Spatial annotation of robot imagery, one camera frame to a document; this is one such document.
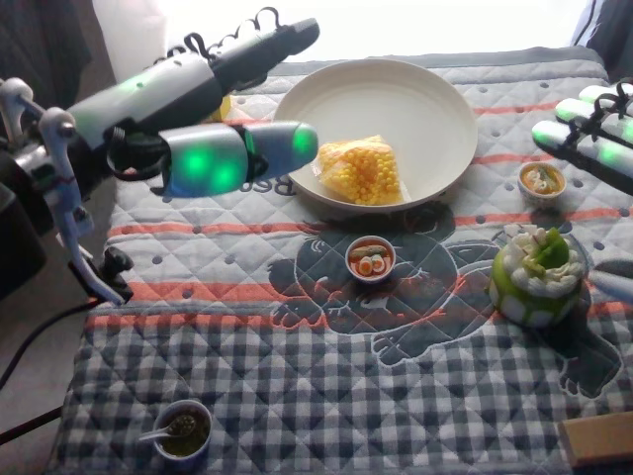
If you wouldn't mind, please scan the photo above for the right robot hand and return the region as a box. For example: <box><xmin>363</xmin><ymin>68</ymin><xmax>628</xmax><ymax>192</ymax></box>
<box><xmin>531</xmin><ymin>81</ymin><xmax>633</xmax><ymax>303</ymax></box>

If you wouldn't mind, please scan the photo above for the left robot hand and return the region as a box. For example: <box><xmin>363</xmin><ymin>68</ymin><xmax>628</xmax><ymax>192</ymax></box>
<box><xmin>66</xmin><ymin>18</ymin><xmax>320</xmax><ymax>199</ymax></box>

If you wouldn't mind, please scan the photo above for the green toy cake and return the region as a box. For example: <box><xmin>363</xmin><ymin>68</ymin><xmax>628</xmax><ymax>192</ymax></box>
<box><xmin>489</xmin><ymin>223</ymin><xmax>588</xmax><ymax>329</ymax></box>

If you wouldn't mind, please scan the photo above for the bag of yellow corn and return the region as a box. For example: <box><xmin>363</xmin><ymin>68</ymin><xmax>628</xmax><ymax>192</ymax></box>
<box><xmin>312</xmin><ymin>134</ymin><xmax>412</xmax><ymax>207</ymax></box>

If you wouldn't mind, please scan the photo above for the white round plate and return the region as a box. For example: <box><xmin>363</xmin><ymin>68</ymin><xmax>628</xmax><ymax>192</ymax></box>
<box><xmin>273</xmin><ymin>57</ymin><xmax>480</xmax><ymax>215</ymax></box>

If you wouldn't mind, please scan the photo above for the toy noodle soup bowl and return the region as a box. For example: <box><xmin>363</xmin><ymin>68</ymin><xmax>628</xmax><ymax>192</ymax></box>
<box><xmin>517</xmin><ymin>161</ymin><xmax>567</xmax><ymax>210</ymax></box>

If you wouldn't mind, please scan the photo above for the dark curtain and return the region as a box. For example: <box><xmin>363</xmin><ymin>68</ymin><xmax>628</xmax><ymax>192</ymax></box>
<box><xmin>0</xmin><ymin>0</ymin><xmax>118</xmax><ymax>108</ymax></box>
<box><xmin>571</xmin><ymin>0</ymin><xmax>633</xmax><ymax>84</ymax></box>

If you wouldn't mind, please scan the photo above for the black box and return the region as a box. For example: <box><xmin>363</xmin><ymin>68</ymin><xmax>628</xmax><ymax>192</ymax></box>
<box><xmin>0</xmin><ymin>147</ymin><xmax>49</xmax><ymax>304</ymax></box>

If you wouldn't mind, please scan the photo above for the toy ramen bowl with egg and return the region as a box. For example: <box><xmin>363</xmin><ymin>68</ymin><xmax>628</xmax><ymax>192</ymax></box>
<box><xmin>344</xmin><ymin>235</ymin><xmax>397</xmax><ymax>284</ymax></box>

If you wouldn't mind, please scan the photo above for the wooden block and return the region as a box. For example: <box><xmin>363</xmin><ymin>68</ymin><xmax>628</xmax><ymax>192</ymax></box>
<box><xmin>557</xmin><ymin>410</ymin><xmax>633</xmax><ymax>469</ymax></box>

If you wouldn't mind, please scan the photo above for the grey quilt with printed bear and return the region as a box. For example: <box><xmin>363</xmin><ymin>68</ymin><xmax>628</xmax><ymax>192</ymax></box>
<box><xmin>46</xmin><ymin>47</ymin><xmax>633</xmax><ymax>475</ymax></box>

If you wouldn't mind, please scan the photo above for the small white spoon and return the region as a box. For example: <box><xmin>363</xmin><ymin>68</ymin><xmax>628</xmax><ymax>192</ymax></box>
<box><xmin>137</xmin><ymin>420</ymin><xmax>187</xmax><ymax>443</ymax></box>

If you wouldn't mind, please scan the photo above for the cup of green soup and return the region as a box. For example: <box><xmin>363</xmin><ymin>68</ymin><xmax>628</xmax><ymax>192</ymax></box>
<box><xmin>151</xmin><ymin>398</ymin><xmax>214</xmax><ymax>471</ymax></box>

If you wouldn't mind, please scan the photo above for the black rod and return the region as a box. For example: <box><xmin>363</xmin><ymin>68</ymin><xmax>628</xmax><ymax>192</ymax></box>
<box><xmin>0</xmin><ymin>409</ymin><xmax>66</xmax><ymax>447</ymax></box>

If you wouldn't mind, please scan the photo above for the black curly hand cable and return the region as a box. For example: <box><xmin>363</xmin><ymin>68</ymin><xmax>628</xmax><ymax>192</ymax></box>
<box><xmin>165</xmin><ymin>7</ymin><xmax>286</xmax><ymax>63</ymax></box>
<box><xmin>567</xmin><ymin>77</ymin><xmax>633</xmax><ymax>147</ymax></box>

